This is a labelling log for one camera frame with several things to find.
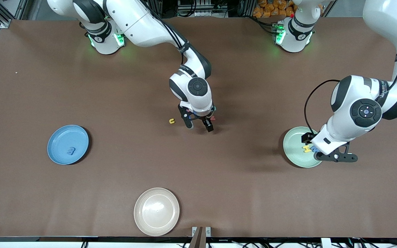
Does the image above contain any blue plate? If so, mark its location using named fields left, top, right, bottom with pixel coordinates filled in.
left=47, top=125, right=90, bottom=165

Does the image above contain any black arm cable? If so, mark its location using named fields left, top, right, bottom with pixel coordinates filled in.
left=147, top=7, right=189, bottom=69
left=304, top=21, right=397, bottom=135

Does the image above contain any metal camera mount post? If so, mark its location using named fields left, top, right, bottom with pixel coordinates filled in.
left=192, top=226, right=212, bottom=248

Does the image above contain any orange bag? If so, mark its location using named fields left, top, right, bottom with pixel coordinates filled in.
left=253, top=0, right=297, bottom=18

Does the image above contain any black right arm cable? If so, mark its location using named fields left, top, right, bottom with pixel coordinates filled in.
left=147, top=7, right=189, bottom=69

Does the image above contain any grey metal rack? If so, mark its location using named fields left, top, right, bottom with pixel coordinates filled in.
left=177, top=0, right=228, bottom=18

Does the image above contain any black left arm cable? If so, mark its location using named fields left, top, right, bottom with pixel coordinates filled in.
left=304, top=21, right=397, bottom=135

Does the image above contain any green plate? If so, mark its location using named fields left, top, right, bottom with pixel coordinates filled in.
left=283, top=126, right=326, bottom=168

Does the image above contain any beige plate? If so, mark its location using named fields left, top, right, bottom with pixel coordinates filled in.
left=134, top=187, right=180, bottom=237

